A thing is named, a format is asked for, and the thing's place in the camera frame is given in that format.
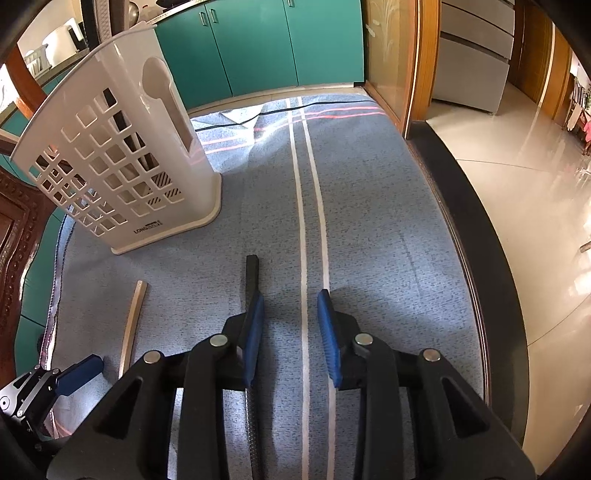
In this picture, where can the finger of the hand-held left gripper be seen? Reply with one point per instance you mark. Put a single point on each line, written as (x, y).
(81, 369)

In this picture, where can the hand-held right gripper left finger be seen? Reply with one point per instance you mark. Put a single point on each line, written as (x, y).
(254, 337)

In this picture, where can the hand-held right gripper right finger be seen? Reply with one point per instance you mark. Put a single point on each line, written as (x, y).
(328, 341)

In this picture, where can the cream chopstick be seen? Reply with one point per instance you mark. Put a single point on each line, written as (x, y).
(134, 318)

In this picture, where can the white plastic utensil basket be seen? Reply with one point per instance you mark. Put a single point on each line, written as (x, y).
(115, 60)

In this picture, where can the blue plaid cloth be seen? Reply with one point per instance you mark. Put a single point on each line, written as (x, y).
(378, 207)

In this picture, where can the carved wooden chair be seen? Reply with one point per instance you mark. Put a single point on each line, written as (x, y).
(18, 240)

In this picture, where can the teal cabinet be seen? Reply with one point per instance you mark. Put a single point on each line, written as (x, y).
(258, 46)

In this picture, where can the glass panel wooden door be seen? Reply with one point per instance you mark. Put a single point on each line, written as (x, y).
(425, 55)

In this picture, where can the grey refrigerator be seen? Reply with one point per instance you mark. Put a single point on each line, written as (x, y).
(475, 55)

